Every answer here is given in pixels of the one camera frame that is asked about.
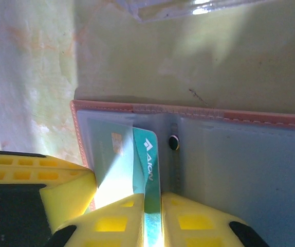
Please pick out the teal credit card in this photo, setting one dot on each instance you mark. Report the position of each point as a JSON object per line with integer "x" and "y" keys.
{"x": 150, "y": 180}

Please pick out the brown leather card holder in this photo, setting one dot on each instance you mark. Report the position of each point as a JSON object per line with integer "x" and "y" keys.
{"x": 240, "y": 167}

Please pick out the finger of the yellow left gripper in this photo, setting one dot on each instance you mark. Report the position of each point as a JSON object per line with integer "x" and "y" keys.
{"x": 67, "y": 200}
{"x": 34, "y": 169}

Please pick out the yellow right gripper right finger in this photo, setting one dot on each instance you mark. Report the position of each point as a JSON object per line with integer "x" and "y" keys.
{"x": 196, "y": 226}

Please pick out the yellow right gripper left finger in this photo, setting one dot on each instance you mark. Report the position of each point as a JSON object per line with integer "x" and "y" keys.
{"x": 111, "y": 226}

